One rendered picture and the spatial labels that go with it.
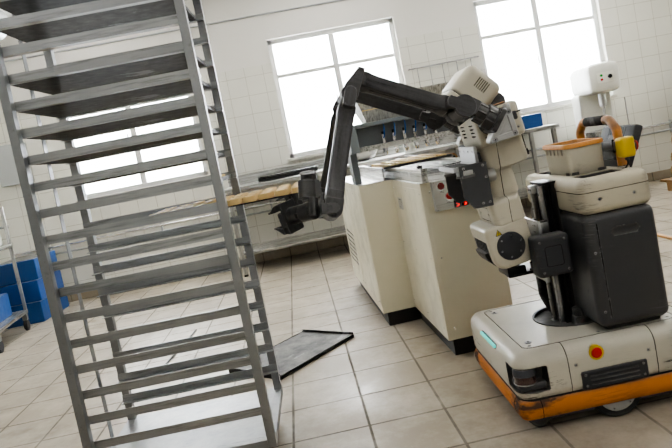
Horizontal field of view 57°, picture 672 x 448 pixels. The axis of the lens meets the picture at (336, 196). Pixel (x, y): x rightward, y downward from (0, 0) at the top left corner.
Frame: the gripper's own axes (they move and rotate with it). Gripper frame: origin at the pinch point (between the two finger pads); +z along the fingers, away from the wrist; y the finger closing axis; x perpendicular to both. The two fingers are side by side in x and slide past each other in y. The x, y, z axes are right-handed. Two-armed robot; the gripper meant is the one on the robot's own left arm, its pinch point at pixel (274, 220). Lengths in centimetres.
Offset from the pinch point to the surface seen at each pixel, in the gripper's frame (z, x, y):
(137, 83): 22, -14, -58
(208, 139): 9.2, -5.7, -32.5
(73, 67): 35, -26, -70
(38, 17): 38, -29, -89
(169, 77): 15, -7, -56
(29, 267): 461, 83, -3
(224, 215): 12.0, -9.0, -7.3
